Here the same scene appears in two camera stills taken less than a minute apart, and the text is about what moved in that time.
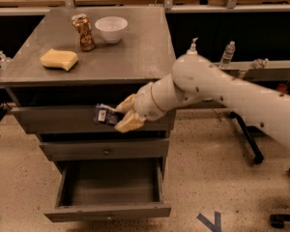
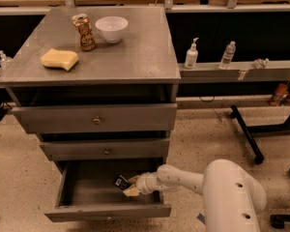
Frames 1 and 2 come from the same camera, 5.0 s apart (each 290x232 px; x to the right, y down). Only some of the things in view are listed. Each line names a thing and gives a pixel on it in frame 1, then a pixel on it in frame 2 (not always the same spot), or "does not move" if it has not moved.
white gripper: [144, 104] -> [144, 183]
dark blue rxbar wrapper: [105, 114] -> [122, 183]
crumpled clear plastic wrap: [260, 63] does not move
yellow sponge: [61, 59] does not move
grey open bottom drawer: [114, 188] does not move
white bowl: [112, 27] does not move
